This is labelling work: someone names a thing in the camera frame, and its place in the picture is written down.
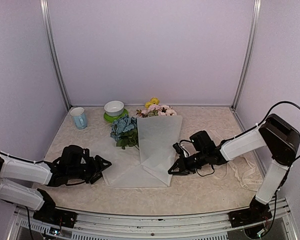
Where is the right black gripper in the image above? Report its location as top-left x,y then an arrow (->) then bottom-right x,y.
168,149 -> 208,175

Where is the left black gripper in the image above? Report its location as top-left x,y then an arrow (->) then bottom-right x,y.
67,154 -> 112,184

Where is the blue fake flower bunch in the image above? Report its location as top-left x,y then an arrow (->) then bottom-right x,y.
110,114 -> 140,150

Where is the pink fake flower bunch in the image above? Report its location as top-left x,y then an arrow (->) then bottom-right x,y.
136,104 -> 178,118

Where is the yellow fake flower stem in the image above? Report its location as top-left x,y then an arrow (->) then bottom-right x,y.
144,97 -> 160,109

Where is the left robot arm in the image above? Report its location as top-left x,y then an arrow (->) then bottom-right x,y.
0,145 -> 112,229

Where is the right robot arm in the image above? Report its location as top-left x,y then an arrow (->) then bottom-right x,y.
167,113 -> 300,228

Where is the green plate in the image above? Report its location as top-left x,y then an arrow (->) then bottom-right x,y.
103,108 -> 129,123

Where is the light blue mug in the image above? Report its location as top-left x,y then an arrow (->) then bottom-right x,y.
70,107 -> 88,130

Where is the white ceramic bowl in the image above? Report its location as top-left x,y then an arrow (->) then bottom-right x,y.
104,100 -> 125,117

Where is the cream printed ribbon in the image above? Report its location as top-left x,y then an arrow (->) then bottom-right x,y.
209,129 -> 263,192

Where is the front aluminium rail base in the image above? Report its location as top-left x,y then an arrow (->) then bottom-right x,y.
6,198 -> 300,240

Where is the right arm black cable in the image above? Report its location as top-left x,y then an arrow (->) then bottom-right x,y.
261,100 -> 300,166

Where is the left aluminium frame post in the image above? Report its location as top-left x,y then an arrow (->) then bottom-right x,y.
39,0 -> 72,112

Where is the aluminium frame post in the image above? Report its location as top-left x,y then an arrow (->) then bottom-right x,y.
39,0 -> 72,112
231,0 -> 262,112

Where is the right aluminium frame post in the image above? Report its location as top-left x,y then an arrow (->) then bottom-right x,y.
231,0 -> 262,112

